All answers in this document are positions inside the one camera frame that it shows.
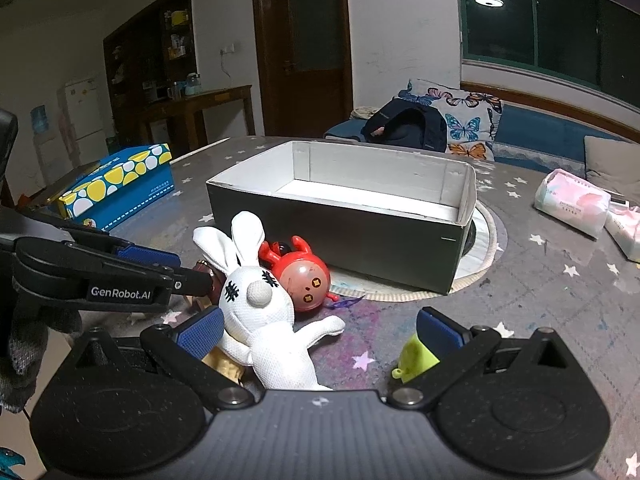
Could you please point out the brown small toy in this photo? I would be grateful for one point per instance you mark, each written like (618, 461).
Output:
(214, 282)

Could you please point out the white fridge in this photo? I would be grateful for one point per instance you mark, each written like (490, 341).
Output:
(85, 115)

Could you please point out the white wall socket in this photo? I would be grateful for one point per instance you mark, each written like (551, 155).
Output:
(227, 51)

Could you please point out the brown wooden door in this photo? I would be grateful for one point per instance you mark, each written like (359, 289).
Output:
(305, 60)

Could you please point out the butterfly print pillow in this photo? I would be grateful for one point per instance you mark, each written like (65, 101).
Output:
(465, 120)

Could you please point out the green framed window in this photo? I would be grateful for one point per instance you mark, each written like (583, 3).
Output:
(550, 15)

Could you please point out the blue yellow tissue box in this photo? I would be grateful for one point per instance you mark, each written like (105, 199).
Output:
(125, 185)

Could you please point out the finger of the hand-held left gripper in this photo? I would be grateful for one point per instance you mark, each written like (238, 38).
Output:
(145, 255)
(192, 282)

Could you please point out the grey cushion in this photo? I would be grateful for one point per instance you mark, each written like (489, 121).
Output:
(612, 165)

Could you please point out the grey star tablecloth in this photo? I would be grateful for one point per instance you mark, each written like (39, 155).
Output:
(550, 310)

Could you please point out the dark wooden shelf cabinet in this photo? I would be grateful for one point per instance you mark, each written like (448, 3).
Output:
(135, 60)

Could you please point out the beige small toy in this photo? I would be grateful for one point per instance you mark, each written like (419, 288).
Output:
(225, 366)

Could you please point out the teal toy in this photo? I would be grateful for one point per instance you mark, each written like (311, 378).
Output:
(9, 462)

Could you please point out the person's left hand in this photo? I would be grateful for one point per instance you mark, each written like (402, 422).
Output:
(30, 350)

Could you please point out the pink white tissue pack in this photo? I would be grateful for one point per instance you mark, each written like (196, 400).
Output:
(625, 232)
(570, 205)

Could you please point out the wooden side table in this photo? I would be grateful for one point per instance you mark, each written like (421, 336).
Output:
(210, 102)

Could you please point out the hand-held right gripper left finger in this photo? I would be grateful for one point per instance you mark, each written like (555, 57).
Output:
(202, 330)

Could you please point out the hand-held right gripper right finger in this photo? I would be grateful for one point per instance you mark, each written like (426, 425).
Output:
(442, 332)

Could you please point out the blue sofa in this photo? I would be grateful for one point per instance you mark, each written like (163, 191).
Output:
(540, 135)

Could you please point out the yellow-green small toy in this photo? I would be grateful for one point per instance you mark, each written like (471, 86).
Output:
(417, 357)

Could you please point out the glass jar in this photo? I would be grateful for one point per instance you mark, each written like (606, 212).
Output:
(192, 85)

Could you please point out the dark blue backpack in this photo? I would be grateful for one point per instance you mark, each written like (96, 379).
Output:
(410, 125)

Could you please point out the white tray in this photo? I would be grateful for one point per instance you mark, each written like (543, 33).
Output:
(350, 240)

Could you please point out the round woven mat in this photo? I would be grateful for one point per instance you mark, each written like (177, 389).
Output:
(487, 240)

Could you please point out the water dispenser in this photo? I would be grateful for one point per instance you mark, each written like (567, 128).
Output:
(41, 135)

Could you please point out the white bunny plush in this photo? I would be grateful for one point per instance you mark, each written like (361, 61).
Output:
(260, 310)

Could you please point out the red round toy figure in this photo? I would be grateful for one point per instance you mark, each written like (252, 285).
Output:
(305, 280)

